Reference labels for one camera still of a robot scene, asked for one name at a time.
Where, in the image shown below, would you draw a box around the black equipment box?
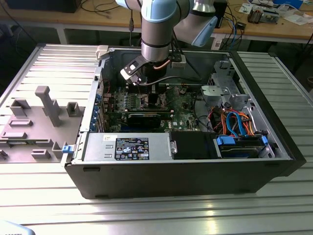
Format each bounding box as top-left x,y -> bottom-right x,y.
4,0 -> 83,13

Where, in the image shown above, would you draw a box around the black PC case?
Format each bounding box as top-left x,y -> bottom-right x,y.
60,45 -> 307,200

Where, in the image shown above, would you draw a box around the grey parts rack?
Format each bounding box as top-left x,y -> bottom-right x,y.
0,85 -> 86,164

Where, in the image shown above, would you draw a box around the metal heatsink cooler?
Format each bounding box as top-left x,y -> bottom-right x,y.
247,6 -> 264,24

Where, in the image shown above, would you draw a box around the wooden desk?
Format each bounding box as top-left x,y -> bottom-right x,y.
0,0 -> 313,46

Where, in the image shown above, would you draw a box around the grey power supply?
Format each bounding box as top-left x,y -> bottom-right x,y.
83,133 -> 172,162

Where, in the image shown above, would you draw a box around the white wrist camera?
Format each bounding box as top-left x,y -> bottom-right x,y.
168,55 -> 187,70
119,55 -> 150,86

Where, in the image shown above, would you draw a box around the beige case latch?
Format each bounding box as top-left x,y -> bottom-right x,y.
95,45 -> 110,61

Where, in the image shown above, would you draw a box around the metal drive cage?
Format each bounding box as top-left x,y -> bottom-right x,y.
200,60 -> 256,111

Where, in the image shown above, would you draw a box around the orange power wires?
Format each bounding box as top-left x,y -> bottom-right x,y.
220,109 -> 256,136

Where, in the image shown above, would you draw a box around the black graphics card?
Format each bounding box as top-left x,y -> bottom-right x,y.
127,112 -> 162,129

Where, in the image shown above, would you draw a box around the CPU socket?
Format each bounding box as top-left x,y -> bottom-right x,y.
139,94 -> 170,110

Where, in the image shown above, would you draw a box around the green motherboard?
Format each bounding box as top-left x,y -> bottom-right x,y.
104,83 -> 205,134

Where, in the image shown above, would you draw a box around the blue data cable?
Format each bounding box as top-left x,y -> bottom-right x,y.
225,111 -> 240,137
238,114 -> 247,137

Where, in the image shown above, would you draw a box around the white paper sheet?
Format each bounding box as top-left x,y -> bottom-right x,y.
283,14 -> 309,25

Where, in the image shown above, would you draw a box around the hard disk in blue carrier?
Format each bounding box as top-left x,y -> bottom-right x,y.
213,135 -> 269,159

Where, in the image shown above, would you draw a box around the white printed card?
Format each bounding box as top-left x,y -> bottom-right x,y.
238,1 -> 252,14

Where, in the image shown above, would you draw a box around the blue cardboard box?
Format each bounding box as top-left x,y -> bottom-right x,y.
273,0 -> 304,8

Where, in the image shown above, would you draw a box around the pale grey device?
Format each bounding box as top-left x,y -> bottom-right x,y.
0,220 -> 33,235

